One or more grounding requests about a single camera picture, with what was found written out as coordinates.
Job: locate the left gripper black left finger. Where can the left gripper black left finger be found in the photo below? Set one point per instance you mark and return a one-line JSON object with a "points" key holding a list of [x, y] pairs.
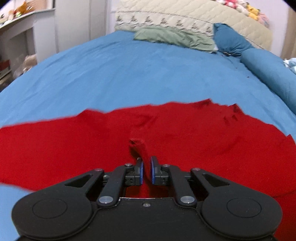
{"points": [[105, 189]]}

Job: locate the plush toys on headboard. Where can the plush toys on headboard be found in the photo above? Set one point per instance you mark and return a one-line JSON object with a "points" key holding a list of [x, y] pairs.
{"points": [[248, 10]]}

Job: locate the dark blue pillow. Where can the dark blue pillow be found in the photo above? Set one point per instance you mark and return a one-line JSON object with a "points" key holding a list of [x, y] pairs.
{"points": [[229, 41]]}

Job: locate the rolled blue duvet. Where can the rolled blue duvet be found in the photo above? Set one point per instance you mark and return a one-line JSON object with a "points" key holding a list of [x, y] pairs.
{"points": [[271, 70]]}

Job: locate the green pillow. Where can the green pillow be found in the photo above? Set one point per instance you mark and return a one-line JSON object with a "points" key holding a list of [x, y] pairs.
{"points": [[173, 36]]}

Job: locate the beige quilted headboard cover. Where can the beige quilted headboard cover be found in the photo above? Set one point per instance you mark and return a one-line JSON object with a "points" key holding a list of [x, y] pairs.
{"points": [[195, 16]]}

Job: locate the blue bed sheet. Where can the blue bed sheet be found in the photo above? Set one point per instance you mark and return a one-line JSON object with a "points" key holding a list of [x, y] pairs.
{"points": [[115, 71]]}

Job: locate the red knit sweater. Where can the red knit sweater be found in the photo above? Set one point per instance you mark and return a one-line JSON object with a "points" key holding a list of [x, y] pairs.
{"points": [[217, 138]]}

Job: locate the white wardrobe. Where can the white wardrobe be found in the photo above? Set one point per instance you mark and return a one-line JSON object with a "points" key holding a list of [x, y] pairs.
{"points": [[77, 22]]}

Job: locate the beige bag on floor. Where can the beige bag on floor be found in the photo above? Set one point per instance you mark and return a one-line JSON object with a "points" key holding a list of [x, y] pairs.
{"points": [[29, 62]]}

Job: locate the white desk shelf unit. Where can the white desk shelf unit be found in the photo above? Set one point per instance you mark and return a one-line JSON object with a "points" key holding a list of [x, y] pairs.
{"points": [[32, 33]]}

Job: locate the woven basket on desk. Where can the woven basket on desk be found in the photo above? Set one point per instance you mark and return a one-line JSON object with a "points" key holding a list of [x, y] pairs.
{"points": [[39, 5]]}

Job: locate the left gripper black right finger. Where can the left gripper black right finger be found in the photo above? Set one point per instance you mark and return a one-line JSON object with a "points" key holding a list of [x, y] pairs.
{"points": [[193, 188]]}

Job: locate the light blue blanket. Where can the light blue blanket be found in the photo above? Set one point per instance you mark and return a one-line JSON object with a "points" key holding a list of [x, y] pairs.
{"points": [[290, 64]]}

